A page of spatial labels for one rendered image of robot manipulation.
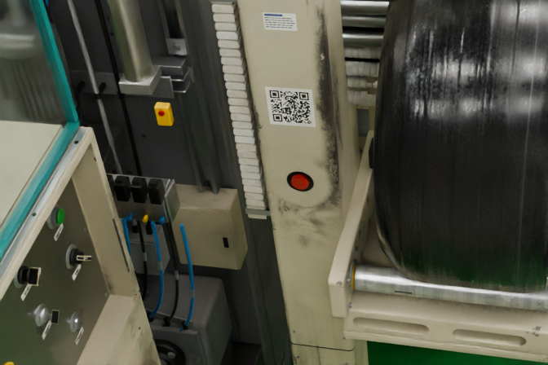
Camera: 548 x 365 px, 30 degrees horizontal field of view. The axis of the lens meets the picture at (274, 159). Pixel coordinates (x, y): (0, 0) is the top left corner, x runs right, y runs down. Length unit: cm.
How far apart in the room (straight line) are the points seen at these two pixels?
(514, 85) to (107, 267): 77
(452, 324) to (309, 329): 35
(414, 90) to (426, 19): 10
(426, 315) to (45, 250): 64
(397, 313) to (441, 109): 49
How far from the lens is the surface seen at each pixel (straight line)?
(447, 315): 175
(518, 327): 174
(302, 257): 184
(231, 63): 159
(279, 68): 156
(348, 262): 172
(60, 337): 166
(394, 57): 142
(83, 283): 170
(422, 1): 144
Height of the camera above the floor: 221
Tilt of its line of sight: 41 degrees down
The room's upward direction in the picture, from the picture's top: 8 degrees counter-clockwise
